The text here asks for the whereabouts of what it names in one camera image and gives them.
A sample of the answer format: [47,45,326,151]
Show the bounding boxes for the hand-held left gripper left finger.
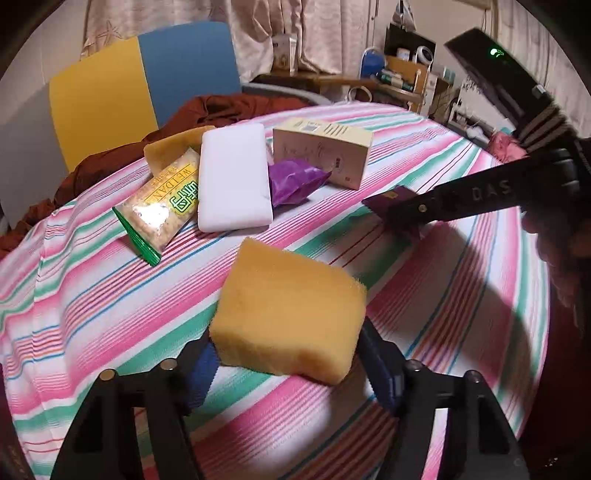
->
[48,339,221,480]

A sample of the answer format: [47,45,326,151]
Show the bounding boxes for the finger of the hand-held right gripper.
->
[385,164,525,232]

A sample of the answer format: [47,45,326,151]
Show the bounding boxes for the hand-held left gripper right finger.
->
[358,318,532,480]

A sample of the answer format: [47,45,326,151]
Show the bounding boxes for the dark maroon small packet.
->
[361,186,423,241]

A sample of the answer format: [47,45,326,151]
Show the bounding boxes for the large yellow sponge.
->
[209,237,368,387]

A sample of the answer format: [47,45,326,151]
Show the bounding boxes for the notched yellow sponge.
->
[143,126,217,179]

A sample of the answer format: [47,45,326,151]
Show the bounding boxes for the person's right hand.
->
[523,216,579,306]

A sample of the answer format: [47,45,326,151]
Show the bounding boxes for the pink red blanket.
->
[487,131,520,162]

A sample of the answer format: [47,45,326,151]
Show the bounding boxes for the brown cardboard box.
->
[385,55,431,94]

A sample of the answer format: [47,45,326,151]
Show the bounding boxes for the black shelf box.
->
[385,23,437,62]

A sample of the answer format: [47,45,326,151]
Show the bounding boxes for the pink green striped tablecloth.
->
[0,102,555,480]

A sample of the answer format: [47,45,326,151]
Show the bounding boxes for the cream cardboard box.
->
[272,117,374,191]

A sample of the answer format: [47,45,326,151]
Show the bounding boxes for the wooden side desk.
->
[252,69,426,112]

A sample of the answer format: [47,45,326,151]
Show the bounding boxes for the purple foil packet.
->
[268,158,333,208]

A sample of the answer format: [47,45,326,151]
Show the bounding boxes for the green yellow snack packet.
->
[113,148,202,267]

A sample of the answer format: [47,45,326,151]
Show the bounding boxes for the white foam sponge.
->
[198,122,273,233]

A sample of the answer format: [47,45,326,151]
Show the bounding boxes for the grey metal armrest tube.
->
[242,83,331,106]

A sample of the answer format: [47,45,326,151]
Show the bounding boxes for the small white carton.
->
[272,34,301,75]

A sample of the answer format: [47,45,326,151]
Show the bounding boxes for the rust brown cloth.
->
[0,94,311,260]

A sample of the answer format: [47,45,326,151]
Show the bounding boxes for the grey yellow blue chair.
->
[0,21,243,224]

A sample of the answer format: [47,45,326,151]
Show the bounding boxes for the starfish print curtain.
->
[81,0,380,75]

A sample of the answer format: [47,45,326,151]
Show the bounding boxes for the green handled tool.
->
[376,71,414,92]

